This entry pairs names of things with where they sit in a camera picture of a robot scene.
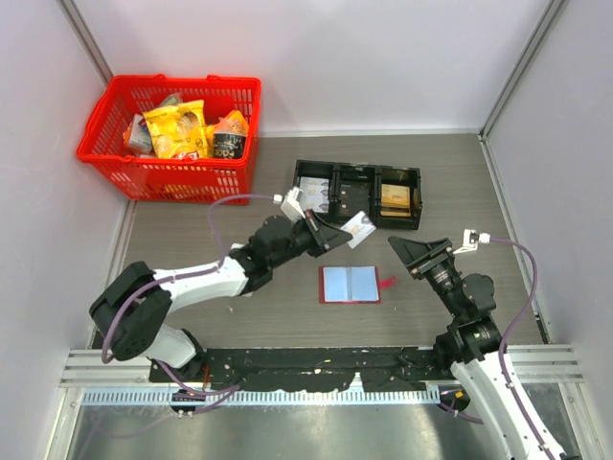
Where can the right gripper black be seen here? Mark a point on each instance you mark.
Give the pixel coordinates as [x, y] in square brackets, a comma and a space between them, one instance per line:
[411, 251]

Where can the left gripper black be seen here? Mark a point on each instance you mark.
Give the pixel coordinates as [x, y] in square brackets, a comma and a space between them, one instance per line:
[324, 236]

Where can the red leather card holder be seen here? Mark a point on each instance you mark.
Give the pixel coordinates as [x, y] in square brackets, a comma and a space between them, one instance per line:
[352, 285]

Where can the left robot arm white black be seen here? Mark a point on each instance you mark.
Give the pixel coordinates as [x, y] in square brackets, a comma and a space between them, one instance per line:
[131, 313]

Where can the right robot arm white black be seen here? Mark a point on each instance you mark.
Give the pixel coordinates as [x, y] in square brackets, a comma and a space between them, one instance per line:
[474, 351]

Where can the silver VIP cards stack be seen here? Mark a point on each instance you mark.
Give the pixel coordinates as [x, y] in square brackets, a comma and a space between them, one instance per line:
[314, 194]

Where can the black VIP cards stack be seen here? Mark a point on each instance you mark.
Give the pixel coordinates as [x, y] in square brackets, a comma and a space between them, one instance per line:
[353, 197]

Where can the gold VIP cards stack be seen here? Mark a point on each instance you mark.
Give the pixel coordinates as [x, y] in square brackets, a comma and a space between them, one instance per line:
[395, 201]

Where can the black three-compartment card tray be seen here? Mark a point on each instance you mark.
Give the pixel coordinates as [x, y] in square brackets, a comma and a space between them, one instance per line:
[374, 176]

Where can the black instant noodle cup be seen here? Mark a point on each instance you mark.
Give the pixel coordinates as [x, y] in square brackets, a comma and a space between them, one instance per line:
[229, 145]

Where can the orange snack bag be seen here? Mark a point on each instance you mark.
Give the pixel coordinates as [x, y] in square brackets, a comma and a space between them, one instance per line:
[233, 122]

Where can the red plastic shopping basket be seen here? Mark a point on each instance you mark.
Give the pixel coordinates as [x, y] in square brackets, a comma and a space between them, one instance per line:
[102, 145]

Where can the yellow snack bag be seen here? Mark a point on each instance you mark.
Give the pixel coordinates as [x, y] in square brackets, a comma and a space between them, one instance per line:
[178, 131]

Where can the blue and white small box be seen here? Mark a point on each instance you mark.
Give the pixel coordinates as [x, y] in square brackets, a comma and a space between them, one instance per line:
[136, 136]

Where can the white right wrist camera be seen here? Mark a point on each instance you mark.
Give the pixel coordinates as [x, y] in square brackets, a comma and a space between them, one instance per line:
[471, 241]

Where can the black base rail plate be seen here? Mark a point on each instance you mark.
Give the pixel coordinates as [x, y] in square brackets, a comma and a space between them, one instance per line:
[319, 370]

